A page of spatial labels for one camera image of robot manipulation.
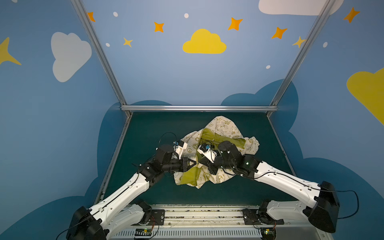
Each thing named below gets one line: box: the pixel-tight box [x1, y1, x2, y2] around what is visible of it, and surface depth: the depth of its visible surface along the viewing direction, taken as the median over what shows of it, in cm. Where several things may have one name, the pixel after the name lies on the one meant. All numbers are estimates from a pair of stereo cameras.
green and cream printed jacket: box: [174, 116, 260, 189], surface depth 99 cm
